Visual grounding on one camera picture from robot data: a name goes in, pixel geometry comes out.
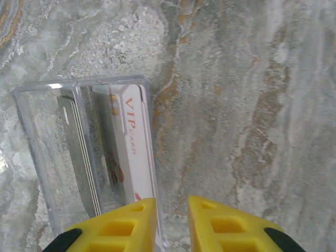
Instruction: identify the white VIP card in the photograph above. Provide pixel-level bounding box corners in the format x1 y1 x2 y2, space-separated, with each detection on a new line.
90 83 157 208
140 84 165 247

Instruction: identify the clear plastic card box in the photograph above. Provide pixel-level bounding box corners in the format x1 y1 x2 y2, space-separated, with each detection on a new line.
12 75 169 249

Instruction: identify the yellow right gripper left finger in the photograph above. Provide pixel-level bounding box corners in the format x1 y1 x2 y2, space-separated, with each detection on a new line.
43 198 158 252

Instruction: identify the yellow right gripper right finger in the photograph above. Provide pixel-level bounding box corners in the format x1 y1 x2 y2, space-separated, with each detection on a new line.
188 195 307 252

